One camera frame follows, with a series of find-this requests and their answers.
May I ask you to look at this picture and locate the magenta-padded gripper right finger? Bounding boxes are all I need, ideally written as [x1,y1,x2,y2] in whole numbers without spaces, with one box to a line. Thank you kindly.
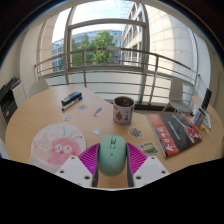
[125,142,171,188]

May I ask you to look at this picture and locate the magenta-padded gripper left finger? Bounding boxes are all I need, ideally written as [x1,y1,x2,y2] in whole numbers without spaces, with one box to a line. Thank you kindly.
[54,143,101,188]

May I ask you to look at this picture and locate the mint green computer mouse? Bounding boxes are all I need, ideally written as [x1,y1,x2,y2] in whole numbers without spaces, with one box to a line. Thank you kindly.
[97,134,128,178]

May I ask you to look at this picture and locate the pink cartoon print mouse pad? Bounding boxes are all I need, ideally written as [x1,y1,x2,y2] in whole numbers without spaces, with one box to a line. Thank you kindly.
[28,122,88,174]

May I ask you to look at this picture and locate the yellow picture sticker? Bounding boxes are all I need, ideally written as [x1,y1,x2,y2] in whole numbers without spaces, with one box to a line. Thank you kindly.
[139,141,160,156]

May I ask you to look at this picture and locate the grey picture sticker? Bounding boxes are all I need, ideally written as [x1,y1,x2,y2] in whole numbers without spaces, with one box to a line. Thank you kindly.
[128,126,145,139]

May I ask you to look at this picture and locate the red and black magazine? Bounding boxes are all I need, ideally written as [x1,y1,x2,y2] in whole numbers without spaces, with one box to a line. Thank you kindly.
[145,112,204,158]

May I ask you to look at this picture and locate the strawberry print mug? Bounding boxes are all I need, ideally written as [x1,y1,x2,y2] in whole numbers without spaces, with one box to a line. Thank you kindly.
[112,95,136,127]

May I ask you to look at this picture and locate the small narrow sticker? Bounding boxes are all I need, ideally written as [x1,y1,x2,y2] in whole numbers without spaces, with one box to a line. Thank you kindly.
[93,106,105,118]

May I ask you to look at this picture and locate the round pale sticker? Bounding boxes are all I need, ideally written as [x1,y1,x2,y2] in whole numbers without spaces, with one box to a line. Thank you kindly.
[77,103,90,112]

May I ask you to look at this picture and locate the black whiteboard eraser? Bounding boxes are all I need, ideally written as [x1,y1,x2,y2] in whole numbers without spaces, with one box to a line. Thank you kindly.
[60,91,83,107]

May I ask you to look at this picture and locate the small printed cup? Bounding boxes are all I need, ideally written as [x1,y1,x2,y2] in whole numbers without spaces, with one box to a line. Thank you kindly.
[192,106,207,128]

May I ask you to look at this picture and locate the light blue printed booklet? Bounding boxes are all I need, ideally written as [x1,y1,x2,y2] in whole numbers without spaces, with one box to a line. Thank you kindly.
[201,108,213,130]

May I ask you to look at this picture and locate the black upright device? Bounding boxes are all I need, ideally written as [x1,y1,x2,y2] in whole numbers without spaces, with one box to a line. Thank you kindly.
[200,88,213,111]

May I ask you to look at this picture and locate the black and white office printer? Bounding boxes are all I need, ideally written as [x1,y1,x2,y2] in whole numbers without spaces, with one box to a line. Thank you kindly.
[0,76,22,125]

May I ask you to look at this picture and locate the metal balcony railing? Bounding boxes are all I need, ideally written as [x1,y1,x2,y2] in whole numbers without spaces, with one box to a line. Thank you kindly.
[33,47,200,106]

